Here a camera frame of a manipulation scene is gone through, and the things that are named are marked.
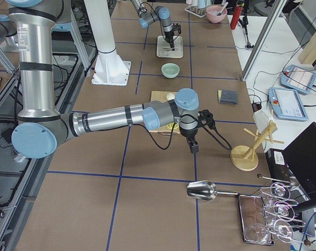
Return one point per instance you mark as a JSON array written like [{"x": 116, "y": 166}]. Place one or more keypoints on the far blue teach pendant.
[{"x": 297, "y": 78}]

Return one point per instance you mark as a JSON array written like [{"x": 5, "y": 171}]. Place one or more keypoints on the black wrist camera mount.
[{"x": 206, "y": 118}]

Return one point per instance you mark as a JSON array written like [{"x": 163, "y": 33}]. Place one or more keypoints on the dish rack with cups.
[{"x": 197, "y": 7}]

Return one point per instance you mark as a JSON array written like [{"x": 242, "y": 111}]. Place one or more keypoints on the dark tray with glass rack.
[{"x": 269, "y": 213}]

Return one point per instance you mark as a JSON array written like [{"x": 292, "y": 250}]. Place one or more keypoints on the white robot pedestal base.
[{"x": 110, "y": 69}]

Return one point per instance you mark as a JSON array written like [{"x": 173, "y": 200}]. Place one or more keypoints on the near blue teach pendant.
[{"x": 286, "y": 104}]

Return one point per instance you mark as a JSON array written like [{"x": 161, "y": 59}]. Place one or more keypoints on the white steamed bun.
[{"x": 170, "y": 96}]

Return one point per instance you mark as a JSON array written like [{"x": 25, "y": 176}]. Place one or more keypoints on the blue teach pendant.
[
  {"x": 297, "y": 78},
  {"x": 286, "y": 104}
]

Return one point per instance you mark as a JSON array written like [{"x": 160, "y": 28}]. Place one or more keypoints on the steel scoop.
[{"x": 206, "y": 190}]

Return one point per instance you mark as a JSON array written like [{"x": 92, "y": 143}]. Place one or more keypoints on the aluminium frame post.
[{"x": 268, "y": 25}]

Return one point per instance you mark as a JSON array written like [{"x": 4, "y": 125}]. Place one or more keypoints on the light green bowl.
[{"x": 170, "y": 70}]

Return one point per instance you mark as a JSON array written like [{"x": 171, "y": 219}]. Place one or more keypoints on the white cup on stand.
[{"x": 262, "y": 119}]

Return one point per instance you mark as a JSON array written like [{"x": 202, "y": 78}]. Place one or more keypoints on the grey yellow folded cloth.
[{"x": 227, "y": 96}]

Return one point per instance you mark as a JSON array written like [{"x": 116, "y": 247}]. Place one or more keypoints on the lemon slice near edge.
[{"x": 173, "y": 125}]

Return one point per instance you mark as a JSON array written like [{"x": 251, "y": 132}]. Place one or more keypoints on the red bottle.
[{"x": 236, "y": 15}]

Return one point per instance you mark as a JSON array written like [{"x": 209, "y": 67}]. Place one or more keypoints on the wooden mug tree stand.
[{"x": 244, "y": 157}]

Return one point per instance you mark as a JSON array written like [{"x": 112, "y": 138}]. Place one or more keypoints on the cream bear print tray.
[{"x": 165, "y": 51}]

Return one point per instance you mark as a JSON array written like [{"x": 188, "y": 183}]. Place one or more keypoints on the bamboo cutting board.
[{"x": 161, "y": 96}]

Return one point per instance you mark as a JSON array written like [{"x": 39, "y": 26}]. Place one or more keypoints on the pink mixing bowl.
[{"x": 214, "y": 14}]

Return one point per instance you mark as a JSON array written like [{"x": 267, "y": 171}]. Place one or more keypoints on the black monitor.
[{"x": 300, "y": 155}]

